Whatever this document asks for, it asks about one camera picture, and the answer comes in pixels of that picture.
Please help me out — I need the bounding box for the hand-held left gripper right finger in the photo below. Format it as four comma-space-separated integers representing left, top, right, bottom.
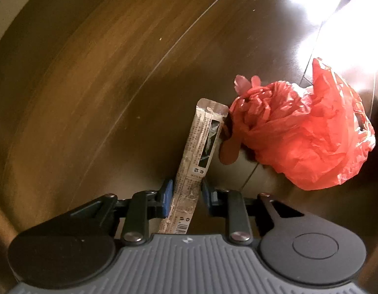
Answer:
201, 179, 300, 245

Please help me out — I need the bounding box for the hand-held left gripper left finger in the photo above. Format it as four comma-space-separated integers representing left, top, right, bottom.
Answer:
66, 178, 174, 246

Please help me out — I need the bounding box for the long silver snack wrapper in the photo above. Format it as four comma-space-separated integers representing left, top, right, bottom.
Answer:
158, 98, 229, 235

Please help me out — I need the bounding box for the red plastic bag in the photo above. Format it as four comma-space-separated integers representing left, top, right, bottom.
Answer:
220, 57, 376, 191

